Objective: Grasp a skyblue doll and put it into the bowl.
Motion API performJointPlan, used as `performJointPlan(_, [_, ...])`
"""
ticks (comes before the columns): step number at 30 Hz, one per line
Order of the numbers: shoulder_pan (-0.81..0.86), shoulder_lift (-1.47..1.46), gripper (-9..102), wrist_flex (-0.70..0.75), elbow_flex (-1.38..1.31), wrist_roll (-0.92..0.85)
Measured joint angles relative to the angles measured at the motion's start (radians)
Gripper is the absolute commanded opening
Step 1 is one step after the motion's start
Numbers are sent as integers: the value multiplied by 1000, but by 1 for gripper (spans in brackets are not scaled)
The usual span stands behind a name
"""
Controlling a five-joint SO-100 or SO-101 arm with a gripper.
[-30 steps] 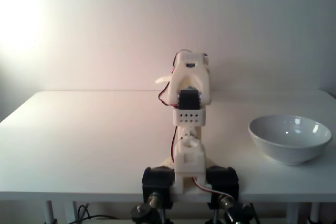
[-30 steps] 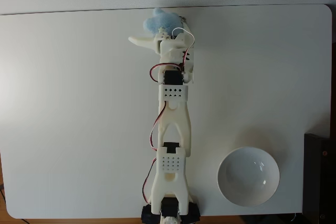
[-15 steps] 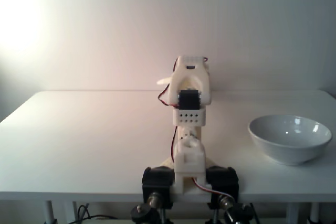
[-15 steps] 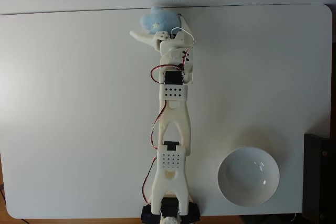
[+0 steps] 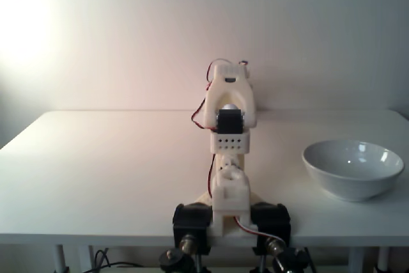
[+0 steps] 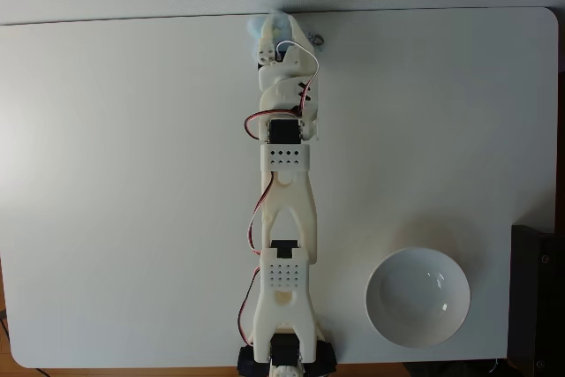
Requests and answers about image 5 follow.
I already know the white ceramic bowl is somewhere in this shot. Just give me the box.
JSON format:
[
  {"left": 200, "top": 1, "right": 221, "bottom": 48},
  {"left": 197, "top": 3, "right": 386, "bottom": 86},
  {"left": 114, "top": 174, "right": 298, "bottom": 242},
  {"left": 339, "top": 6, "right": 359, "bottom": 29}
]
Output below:
[{"left": 302, "top": 139, "right": 405, "bottom": 203}]

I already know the black cable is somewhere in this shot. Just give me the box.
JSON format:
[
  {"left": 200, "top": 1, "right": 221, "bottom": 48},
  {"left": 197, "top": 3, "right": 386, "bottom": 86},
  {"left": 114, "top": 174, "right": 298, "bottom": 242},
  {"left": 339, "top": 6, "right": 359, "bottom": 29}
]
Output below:
[{"left": 91, "top": 249, "right": 144, "bottom": 270}]

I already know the black table clamp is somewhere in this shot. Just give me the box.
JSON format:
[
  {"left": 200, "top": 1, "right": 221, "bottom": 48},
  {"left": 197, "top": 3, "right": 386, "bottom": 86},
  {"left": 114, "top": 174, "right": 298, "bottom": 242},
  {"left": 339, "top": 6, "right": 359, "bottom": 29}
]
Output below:
[
  {"left": 172, "top": 202, "right": 213, "bottom": 273},
  {"left": 251, "top": 202, "right": 292, "bottom": 273}
]

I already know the white table leg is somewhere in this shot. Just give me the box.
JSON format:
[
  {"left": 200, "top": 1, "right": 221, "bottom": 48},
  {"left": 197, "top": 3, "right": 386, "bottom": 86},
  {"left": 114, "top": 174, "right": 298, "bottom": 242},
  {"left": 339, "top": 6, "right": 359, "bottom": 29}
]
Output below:
[
  {"left": 348, "top": 247, "right": 365, "bottom": 273},
  {"left": 78, "top": 246, "right": 92, "bottom": 273},
  {"left": 376, "top": 247, "right": 391, "bottom": 273},
  {"left": 54, "top": 244, "right": 70, "bottom": 273}
]

